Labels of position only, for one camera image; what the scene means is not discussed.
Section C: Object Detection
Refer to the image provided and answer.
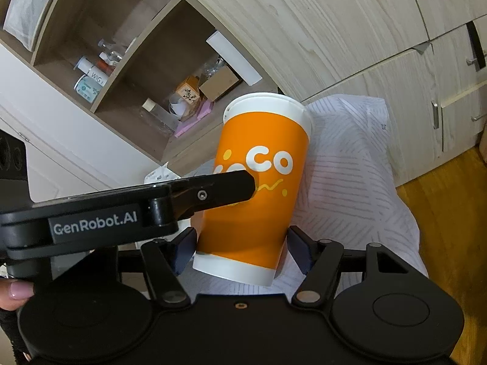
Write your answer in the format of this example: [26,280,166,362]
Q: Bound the light wooden wardrobe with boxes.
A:
[187,0,486,184]

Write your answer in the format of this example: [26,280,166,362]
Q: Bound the orange paper cup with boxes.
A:
[193,92,313,287]

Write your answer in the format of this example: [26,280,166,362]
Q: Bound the wooden open shelf unit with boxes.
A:
[1,0,277,174]

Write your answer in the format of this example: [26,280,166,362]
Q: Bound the white printed package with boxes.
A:
[144,162,181,185]

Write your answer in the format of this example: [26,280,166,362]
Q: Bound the brown cardboard box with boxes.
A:
[198,65,241,101]

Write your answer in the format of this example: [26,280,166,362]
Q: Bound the clear bottle beige cap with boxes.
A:
[142,98,179,132]

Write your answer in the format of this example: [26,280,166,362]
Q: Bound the left hand pink nails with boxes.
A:
[0,278,35,311]

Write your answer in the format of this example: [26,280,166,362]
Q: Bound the white paper roll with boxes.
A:
[206,30,262,86]

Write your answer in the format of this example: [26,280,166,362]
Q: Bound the small orange printed box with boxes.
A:
[176,76,201,120]

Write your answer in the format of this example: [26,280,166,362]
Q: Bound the teal white lotion bottle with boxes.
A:
[73,74,102,104]

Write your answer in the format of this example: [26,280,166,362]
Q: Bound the pink flat pad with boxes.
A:
[173,100,214,137]

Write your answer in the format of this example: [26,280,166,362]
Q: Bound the small clear glass bottle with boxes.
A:
[98,39,125,66]

